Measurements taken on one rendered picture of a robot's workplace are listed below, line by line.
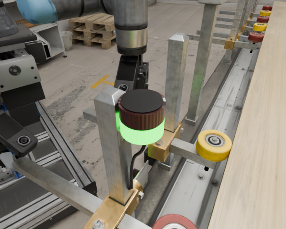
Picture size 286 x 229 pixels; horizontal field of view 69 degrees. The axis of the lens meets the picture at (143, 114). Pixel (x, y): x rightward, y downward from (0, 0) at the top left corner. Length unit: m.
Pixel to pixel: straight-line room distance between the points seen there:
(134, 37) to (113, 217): 0.37
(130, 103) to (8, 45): 0.69
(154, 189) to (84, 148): 1.21
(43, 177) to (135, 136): 0.32
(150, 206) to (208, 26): 0.56
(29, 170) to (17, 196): 0.85
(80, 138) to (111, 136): 1.60
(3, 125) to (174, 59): 0.38
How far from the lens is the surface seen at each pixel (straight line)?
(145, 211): 0.63
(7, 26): 0.92
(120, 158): 0.33
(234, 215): 0.43
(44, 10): 0.47
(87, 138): 1.88
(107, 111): 0.28
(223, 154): 0.51
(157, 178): 0.69
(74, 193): 0.49
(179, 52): 0.47
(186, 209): 0.74
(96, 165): 1.66
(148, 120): 0.24
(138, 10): 0.47
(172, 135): 0.58
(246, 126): 0.61
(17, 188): 1.44
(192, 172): 0.82
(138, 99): 0.26
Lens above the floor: 1.25
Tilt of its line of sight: 37 degrees down
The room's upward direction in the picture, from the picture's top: straight up
